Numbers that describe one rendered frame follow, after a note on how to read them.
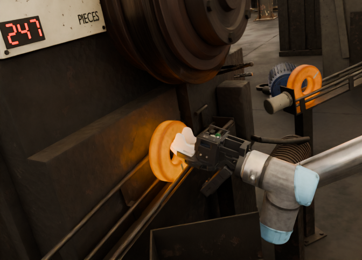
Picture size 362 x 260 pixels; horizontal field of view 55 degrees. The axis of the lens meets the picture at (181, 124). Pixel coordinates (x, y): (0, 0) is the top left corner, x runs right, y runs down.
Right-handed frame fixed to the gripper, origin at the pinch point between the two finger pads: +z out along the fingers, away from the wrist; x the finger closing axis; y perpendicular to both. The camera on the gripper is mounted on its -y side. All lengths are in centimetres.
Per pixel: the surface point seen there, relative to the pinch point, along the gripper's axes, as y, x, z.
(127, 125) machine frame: 6.7, 8.1, 7.3
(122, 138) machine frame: 4.7, 10.8, 6.8
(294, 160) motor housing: -20, -43, -25
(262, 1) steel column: -111, -866, 253
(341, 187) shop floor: -69, -108, -44
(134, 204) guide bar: -8.7, 15.2, -0.1
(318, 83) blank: -1, -71, -23
